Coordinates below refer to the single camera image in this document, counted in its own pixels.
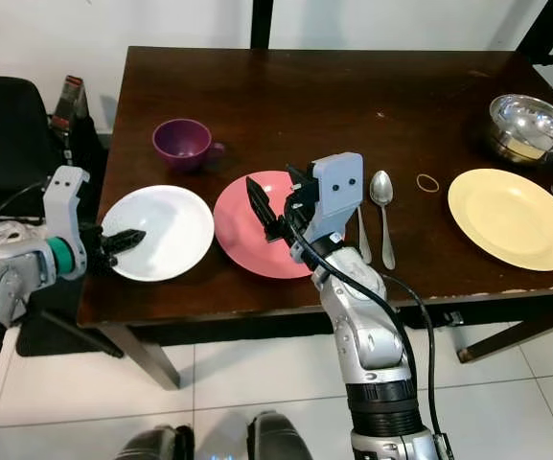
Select pink plate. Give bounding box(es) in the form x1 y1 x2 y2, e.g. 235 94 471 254
213 171 315 281

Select white plate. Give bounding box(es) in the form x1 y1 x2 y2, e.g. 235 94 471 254
102 185 216 283

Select silver cutlery piece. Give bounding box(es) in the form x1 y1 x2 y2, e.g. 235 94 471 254
356 206 374 265

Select purple cup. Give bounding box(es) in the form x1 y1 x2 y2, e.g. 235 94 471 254
152 118 227 173

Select dark wooden table leg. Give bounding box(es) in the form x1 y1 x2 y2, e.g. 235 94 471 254
99 321 182 391
456 307 553 364

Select black office chair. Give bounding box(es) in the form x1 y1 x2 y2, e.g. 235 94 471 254
0 77 126 359

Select brown black handheld device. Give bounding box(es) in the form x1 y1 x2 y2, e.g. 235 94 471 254
53 75 87 135

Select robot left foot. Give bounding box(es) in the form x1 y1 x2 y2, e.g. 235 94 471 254
113 425 196 460

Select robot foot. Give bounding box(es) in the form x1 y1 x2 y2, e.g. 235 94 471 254
245 410 316 460
113 425 196 460

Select yellow plate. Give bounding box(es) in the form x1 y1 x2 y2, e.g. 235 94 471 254
448 169 553 272

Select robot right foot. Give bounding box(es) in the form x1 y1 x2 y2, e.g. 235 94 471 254
245 410 316 460

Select steel bowl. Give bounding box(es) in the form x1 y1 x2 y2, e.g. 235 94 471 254
485 94 553 165

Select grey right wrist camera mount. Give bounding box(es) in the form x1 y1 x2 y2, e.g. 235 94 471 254
303 152 365 241

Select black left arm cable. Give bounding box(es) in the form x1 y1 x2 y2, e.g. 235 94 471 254
0 182 49 245

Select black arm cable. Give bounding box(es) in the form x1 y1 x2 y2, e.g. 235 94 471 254
288 218 451 451
0 182 49 245

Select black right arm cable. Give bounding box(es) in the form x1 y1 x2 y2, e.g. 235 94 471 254
288 218 451 451

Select black vertical wall post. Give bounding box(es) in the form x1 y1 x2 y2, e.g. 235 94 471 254
249 0 275 49

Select black slanted wall post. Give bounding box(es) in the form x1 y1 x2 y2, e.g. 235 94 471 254
516 0 553 66

